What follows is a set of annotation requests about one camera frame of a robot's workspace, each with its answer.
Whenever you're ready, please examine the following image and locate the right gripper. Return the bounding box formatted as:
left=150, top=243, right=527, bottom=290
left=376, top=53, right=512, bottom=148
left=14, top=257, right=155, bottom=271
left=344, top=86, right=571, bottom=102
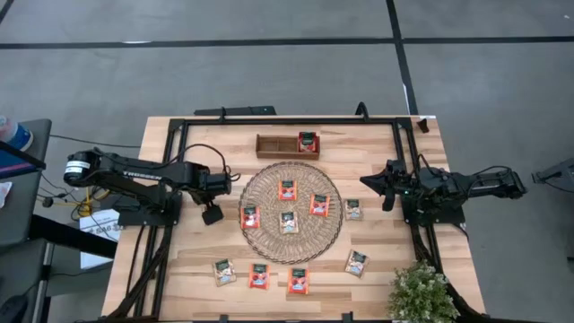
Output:
left=360, top=159, right=421, bottom=212

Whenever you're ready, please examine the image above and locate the beige tea packet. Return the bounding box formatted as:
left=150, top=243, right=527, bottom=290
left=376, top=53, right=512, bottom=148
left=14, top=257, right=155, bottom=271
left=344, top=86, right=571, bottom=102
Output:
left=279, top=210, right=300, bottom=234
left=344, top=198, right=364, bottom=222
left=344, top=249, right=370, bottom=278
left=212, top=258, right=238, bottom=288

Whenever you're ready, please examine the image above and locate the orange tea packet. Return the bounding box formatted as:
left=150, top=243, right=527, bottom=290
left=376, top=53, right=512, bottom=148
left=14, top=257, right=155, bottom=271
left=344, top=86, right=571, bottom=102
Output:
left=287, top=267, right=310, bottom=295
left=240, top=205, right=262, bottom=229
left=309, top=192, right=332, bottom=217
left=278, top=179, right=299, bottom=201
left=248, top=263, right=272, bottom=291

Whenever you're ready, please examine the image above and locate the red tea packet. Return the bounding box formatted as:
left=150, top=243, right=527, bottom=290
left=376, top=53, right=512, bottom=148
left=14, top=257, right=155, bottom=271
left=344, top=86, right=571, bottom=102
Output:
left=297, top=131, right=319, bottom=153

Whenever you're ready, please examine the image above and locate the round woven placemat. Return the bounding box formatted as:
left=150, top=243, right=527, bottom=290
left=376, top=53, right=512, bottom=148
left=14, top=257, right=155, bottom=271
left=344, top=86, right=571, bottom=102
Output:
left=238, top=161, right=345, bottom=265

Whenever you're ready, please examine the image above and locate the wooden compartment tray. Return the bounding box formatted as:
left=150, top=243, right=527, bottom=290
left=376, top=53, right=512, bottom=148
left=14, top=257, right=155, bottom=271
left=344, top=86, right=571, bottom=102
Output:
left=255, top=133, right=321, bottom=162

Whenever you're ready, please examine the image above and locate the black power strip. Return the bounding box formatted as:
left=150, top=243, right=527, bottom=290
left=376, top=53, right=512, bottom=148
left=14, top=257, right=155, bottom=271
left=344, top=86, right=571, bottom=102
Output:
left=193, top=105, right=278, bottom=118

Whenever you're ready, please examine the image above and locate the white printed paper sheet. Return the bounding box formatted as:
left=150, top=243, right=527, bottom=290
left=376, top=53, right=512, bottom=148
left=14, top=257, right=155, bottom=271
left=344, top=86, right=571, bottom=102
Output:
left=78, top=208, right=123, bottom=270

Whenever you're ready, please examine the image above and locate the potted plant with white flowers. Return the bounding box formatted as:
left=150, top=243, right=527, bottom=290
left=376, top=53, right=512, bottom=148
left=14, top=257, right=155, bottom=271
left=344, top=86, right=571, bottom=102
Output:
left=387, top=260, right=461, bottom=323

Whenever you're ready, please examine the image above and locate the grey stand base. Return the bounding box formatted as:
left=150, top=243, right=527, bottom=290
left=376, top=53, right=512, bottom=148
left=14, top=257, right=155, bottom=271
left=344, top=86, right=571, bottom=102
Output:
left=531, top=155, right=574, bottom=186

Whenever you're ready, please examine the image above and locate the dark grey side desk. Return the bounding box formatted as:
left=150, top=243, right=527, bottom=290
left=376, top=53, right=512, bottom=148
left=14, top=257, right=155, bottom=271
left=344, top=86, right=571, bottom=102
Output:
left=0, top=118, right=53, bottom=246

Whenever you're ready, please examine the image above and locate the blue flat folder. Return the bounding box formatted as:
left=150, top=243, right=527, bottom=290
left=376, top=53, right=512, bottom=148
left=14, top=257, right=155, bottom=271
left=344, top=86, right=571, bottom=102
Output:
left=0, top=147, right=38, bottom=179

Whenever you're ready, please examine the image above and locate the white and blue tub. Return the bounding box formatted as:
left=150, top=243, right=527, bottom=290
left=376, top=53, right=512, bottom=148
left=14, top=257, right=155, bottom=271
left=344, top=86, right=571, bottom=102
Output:
left=0, top=115, right=35, bottom=153

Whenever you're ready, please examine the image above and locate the black rounded object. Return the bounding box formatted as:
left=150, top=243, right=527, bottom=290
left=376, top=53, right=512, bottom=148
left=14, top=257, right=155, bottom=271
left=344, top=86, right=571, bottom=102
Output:
left=0, top=293, right=30, bottom=323

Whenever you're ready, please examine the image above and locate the black arched bracket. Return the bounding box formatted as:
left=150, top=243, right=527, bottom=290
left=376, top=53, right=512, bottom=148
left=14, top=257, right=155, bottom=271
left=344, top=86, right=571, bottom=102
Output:
left=354, top=100, right=371, bottom=122

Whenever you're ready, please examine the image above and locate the black aluminium table frame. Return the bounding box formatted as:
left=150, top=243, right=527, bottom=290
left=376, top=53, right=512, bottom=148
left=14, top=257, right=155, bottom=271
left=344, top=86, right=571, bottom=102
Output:
left=105, top=117, right=488, bottom=323

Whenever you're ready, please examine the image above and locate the yellow cable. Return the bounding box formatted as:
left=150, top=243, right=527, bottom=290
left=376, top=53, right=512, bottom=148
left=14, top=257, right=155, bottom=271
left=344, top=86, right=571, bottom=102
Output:
left=57, top=187, right=111, bottom=217

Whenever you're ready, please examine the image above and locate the black cable bundle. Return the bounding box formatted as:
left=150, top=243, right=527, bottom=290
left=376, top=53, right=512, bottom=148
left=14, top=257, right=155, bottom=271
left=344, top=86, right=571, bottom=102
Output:
left=38, top=172, right=117, bottom=225

